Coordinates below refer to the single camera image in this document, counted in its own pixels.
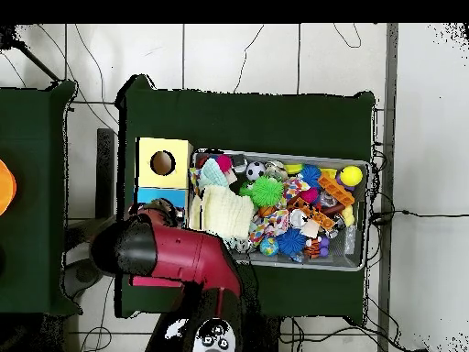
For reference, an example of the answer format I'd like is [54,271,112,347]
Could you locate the wooden box with three holes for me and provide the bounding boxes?
[129,137,194,288]

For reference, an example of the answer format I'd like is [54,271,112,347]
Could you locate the shallow clear mesh bin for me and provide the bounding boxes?
[185,148,371,272]

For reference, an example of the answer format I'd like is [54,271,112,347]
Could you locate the cream knitted cloth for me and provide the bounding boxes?
[190,184,255,240]

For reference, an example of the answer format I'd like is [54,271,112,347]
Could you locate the mint green cloth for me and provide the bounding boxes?
[197,157,232,189]

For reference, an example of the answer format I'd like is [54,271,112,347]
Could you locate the black and white soccer ball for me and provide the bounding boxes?
[245,160,267,182]

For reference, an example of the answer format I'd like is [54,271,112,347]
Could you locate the green spiky toy with eyes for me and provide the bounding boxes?
[239,175,286,209]

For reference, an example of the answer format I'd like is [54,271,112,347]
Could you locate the blue globe ball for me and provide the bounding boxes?
[258,236,280,257]

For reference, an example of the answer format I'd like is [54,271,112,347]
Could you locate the dark green table cloth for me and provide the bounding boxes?
[115,74,377,325]

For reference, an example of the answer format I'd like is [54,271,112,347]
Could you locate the blue spiky ball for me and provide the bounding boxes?
[299,163,322,189]

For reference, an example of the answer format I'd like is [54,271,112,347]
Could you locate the orange plastic building block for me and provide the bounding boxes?
[292,197,336,232]
[317,171,356,206]

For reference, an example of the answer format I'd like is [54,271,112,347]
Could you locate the yellow ball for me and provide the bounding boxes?
[339,165,364,187]

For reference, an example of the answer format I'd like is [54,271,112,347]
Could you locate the black equipment stand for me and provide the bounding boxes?
[95,127,116,221]

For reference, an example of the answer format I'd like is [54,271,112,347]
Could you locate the dark green covered side table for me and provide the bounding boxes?
[0,80,83,316]

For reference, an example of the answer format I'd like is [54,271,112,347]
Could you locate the orange round object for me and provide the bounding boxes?
[0,159,17,216]

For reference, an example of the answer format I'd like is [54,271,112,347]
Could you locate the black power cable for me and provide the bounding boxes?
[368,208,469,226]

